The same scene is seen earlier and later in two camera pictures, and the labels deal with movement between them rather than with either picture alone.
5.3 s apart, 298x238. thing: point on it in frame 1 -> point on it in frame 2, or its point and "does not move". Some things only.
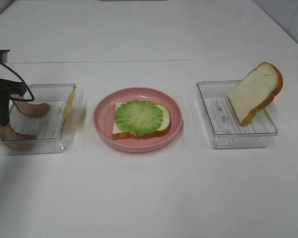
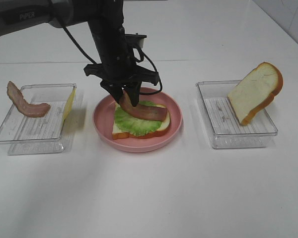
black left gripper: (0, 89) -> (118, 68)
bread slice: (119, 134) does not move
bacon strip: (37, 110) does not move
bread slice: (258, 89) does not move
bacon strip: (15, 141) -> (148, 111)
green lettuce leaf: (138, 117) does not move
